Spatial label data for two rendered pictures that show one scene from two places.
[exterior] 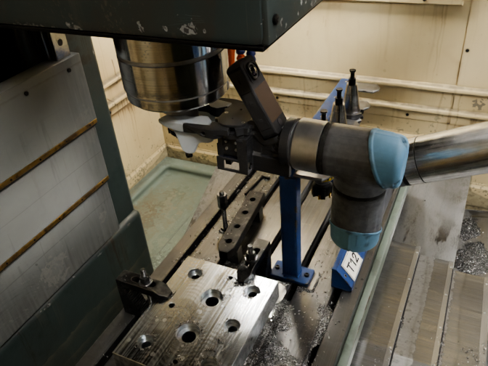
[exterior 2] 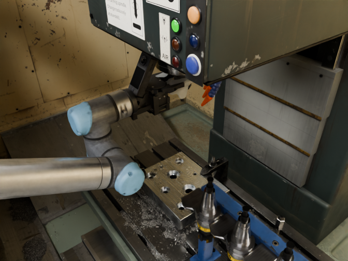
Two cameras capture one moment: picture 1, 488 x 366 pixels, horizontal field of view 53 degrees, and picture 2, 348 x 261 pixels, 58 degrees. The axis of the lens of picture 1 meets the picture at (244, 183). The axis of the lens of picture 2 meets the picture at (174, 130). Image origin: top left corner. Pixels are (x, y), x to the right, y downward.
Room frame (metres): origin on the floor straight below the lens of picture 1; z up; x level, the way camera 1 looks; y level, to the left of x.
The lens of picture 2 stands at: (1.05, -0.69, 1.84)
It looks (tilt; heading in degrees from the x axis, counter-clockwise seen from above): 35 degrees down; 116
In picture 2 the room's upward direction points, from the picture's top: 1 degrees counter-clockwise
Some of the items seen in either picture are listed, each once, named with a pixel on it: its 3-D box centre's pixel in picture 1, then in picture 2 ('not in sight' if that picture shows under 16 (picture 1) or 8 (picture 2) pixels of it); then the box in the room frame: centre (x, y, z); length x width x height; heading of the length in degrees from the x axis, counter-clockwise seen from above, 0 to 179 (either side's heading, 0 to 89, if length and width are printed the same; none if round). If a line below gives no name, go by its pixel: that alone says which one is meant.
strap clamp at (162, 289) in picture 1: (146, 293); (213, 171); (0.78, 0.24, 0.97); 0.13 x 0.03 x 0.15; 62
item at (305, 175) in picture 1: (314, 172); (193, 199); (0.84, -0.15, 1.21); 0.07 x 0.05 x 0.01; 62
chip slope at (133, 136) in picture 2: not in sight; (107, 150); (0.12, 0.39, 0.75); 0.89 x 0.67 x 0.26; 62
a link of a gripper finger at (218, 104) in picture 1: (207, 117); (183, 89); (0.72, 0.05, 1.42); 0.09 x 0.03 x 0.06; 49
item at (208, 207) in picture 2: not in sight; (208, 199); (0.89, -0.17, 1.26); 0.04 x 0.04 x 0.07
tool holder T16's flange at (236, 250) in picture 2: not in sight; (240, 242); (0.99, -0.22, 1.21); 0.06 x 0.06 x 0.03
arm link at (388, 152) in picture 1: (363, 157); (92, 116); (0.57, -0.17, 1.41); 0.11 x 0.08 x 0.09; 62
